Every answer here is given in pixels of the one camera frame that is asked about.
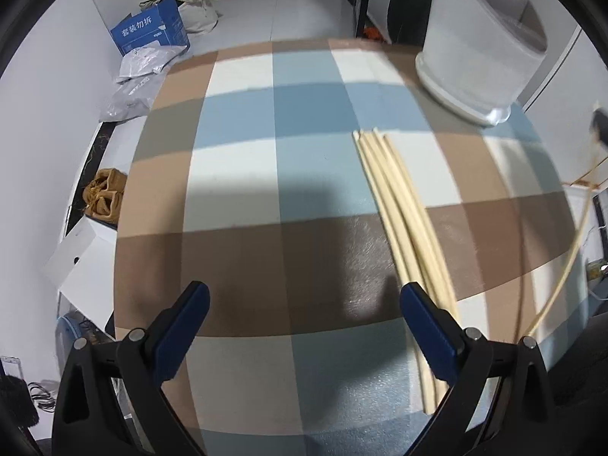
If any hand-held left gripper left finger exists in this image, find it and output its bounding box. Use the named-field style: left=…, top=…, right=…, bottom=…
left=51, top=281, right=211, bottom=456

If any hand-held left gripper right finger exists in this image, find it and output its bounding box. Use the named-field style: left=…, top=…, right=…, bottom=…
left=400, top=282, right=564, bottom=456

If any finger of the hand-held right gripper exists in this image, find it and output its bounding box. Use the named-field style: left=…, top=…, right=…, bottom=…
left=589, top=108, right=608, bottom=149

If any bunch of wooden chopsticks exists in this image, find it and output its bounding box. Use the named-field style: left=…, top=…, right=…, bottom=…
left=351, top=127, right=461, bottom=414

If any translucent plastic cup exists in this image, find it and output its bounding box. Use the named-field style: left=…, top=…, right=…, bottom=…
left=415, top=0, right=549, bottom=128

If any white cardboard box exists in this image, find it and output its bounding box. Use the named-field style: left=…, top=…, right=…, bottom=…
left=40, top=216, right=119, bottom=331

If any checkered tablecloth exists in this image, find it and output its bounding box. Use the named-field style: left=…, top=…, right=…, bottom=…
left=114, top=38, right=578, bottom=456

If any grey plastic bag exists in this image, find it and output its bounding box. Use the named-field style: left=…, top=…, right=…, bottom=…
left=99, top=76, right=160, bottom=122

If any white plastic mailer bag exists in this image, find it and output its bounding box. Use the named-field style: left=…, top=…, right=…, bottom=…
left=116, top=44, right=188, bottom=81

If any blue cardboard box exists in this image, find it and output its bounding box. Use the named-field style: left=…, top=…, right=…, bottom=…
left=110, top=0, right=192, bottom=57

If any beige fabric bag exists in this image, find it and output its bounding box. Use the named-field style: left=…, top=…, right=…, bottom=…
left=139, top=0, right=224, bottom=35

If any mustard drawstring pouch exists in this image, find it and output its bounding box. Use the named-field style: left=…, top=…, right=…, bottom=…
left=83, top=168, right=127, bottom=223

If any tangled cable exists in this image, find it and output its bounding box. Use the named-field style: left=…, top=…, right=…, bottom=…
left=27, top=380, right=60, bottom=412

